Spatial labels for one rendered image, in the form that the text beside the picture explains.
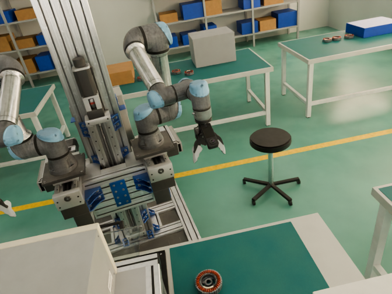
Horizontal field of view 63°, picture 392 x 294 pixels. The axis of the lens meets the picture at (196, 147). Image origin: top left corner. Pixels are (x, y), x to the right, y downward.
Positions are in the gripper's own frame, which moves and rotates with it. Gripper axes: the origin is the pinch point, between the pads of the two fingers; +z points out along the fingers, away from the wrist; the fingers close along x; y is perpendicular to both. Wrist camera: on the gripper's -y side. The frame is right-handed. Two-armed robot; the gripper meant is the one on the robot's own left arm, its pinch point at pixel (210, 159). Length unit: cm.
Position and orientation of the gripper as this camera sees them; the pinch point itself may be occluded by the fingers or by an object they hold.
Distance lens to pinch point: 141.5
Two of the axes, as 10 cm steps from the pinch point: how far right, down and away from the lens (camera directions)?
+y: -3.0, -4.6, 8.3
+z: 1.4, 8.4, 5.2
